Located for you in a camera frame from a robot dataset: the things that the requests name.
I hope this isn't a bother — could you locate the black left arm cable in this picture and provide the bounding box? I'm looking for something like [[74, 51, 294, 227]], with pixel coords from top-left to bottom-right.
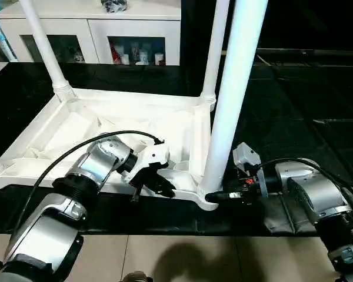
[[15, 130, 165, 236]]

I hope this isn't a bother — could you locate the grey curtain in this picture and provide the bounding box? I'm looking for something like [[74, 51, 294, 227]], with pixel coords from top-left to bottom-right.
[[0, 0, 18, 62]]

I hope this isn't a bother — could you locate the black metal bar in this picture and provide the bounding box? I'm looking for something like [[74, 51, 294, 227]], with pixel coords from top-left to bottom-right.
[[256, 49, 353, 59]]

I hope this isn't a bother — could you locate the white plastic children's table top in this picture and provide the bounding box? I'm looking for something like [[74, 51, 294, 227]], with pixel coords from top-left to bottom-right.
[[0, 87, 221, 211]]

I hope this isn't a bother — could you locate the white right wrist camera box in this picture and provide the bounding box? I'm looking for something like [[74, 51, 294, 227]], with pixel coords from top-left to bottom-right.
[[232, 143, 261, 172]]

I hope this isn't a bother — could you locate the black work mat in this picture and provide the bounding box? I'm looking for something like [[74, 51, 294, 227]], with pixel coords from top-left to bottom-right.
[[0, 62, 353, 236]]

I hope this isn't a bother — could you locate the white glass-door cabinet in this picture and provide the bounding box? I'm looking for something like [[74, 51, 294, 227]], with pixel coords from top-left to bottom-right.
[[0, 0, 182, 66]]

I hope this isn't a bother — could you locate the dark object on cabinet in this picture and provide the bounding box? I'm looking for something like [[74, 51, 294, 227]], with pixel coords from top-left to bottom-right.
[[101, 0, 129, 14]]

